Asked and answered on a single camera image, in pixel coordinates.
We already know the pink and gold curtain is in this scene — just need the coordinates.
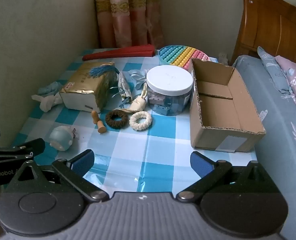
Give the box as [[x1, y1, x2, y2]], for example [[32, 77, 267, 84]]
[[93, 0, 165, 49]]

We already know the blue floral pillow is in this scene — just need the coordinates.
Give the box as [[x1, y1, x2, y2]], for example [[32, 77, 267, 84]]
[[257, 46, 296, 100]]

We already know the brown scrunchie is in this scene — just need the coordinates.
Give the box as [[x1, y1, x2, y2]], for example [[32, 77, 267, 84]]
[[105, 109, 129, 130]]

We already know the gold tissue pack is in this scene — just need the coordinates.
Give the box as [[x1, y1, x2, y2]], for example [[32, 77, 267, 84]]
[[59, 61, 120, 112]]

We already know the wooden headboard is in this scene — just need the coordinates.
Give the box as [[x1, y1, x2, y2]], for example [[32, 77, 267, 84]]
[[229, 0, 296, 69]]

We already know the pile of pastel binder clips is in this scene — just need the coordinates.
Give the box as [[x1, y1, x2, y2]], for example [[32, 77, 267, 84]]
[[148, 91, 192, 116]]

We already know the blue checkered tablecloth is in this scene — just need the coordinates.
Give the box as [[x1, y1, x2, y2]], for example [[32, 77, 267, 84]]
[[25, 48, 259, 193]]

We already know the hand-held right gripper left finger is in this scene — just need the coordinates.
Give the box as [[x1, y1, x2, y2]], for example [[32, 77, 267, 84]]
[[6, 149, 110, 202]]

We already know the white scrunchie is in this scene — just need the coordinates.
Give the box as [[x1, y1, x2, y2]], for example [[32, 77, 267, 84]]
[[129, 111, 153, 131]]

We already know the rainbow bubble pop toy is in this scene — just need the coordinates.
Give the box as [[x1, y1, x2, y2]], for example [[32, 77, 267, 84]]
[[158, 45, 211, 72]]

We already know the clear jar with white lid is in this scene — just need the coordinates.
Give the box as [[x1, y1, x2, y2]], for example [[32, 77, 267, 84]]
[[146, 65, 194, 117]]

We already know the small wooden gourd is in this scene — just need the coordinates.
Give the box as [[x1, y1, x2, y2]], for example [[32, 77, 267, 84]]
[[91, 110, 107, 133]]

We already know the cream cloth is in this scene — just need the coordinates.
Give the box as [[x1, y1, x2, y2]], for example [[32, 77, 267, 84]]
[[120, 82, 148, 115]]

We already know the pale blue plush toy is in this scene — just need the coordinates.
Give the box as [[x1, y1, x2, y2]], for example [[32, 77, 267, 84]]
[[49, 126, 77, 152]]

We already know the cardboard box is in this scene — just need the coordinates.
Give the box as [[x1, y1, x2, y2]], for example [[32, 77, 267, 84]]
[[189, 58, 267, 153]]

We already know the white tissue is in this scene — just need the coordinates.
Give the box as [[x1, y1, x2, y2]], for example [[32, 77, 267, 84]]
[[31, 94, 63, 112]]

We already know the light blue cloth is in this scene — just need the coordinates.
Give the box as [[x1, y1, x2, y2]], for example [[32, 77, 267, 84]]
[[38, 81, 66, 96]]

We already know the red folded fan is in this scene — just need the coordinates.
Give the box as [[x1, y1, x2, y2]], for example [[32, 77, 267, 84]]
[[82, 44, 155, 62]]

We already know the blue face mask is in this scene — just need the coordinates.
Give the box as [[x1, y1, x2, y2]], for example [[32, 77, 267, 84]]
[[128, 69, 148, 90]]

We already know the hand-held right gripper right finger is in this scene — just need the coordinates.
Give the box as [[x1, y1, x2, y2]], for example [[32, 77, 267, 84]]
[[175, 151, 282, 203]]

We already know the small white toy figure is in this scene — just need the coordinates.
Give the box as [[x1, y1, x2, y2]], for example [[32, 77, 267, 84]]
[[218, 52, 229, 65]]

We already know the mauve floral pillow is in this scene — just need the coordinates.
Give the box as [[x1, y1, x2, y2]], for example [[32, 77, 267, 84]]
[[274, 55, 296, 119]]

